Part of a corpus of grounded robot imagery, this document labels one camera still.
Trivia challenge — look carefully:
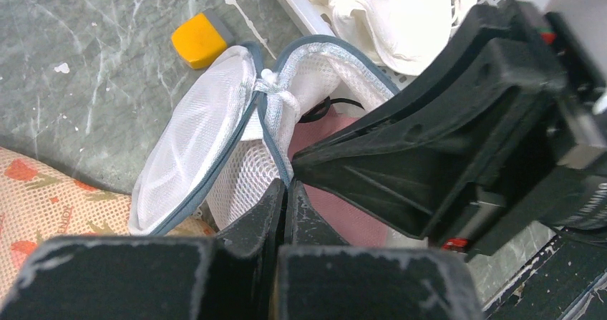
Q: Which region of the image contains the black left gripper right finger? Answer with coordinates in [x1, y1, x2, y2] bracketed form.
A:
[271, 180, 483, 319]

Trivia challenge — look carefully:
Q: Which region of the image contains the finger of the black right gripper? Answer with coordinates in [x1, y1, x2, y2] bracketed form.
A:
[290, 89, 555, 241]
[327, 2, 570, 143]

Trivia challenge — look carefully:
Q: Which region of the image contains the white cloth in basket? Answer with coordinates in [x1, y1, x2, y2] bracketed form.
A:
[308, 0, 477, 76]

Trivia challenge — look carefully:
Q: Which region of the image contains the yellow grey block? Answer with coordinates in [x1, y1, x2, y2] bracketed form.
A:
[171, 9, 235, 69]

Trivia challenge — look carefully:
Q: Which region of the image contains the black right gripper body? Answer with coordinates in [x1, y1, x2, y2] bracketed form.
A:
[441, 11, 606, 256]

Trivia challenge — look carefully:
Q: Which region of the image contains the white mesh laundry bag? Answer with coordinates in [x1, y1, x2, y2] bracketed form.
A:
[127, 35, 399, 235]

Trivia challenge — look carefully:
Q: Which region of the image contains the tulip pattern mesh bag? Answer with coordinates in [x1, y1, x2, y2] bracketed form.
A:
[0, 146, 217, 304]

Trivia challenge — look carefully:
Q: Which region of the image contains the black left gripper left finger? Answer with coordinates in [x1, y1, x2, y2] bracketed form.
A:
[1, 180, 286, 319]

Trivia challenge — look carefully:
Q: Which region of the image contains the pink bra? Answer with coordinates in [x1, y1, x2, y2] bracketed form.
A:
[286, 107, 394, 248]

